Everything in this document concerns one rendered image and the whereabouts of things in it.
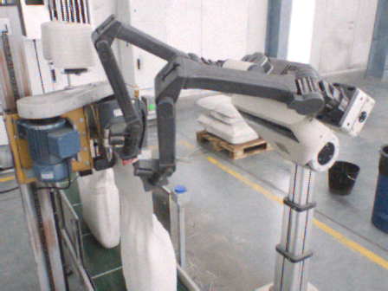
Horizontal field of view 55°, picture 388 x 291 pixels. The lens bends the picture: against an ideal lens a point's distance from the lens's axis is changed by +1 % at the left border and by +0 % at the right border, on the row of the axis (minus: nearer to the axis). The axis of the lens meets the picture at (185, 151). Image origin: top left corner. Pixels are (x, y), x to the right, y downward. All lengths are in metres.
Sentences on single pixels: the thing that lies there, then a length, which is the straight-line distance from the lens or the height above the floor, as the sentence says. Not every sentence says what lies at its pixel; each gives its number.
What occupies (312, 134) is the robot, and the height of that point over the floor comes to 1.34.
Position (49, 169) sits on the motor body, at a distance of 1.55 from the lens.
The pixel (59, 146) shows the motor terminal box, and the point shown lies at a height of 1.27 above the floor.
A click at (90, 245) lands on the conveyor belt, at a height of 0.38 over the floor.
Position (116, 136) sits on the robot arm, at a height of 1.24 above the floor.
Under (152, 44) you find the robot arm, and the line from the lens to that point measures 1.42.
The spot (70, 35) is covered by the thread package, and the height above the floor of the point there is 1.65.
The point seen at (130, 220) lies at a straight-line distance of 1.74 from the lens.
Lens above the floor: 1.75
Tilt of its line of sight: 22 degrees down
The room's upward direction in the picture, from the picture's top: 1 degrees counter-clockwise
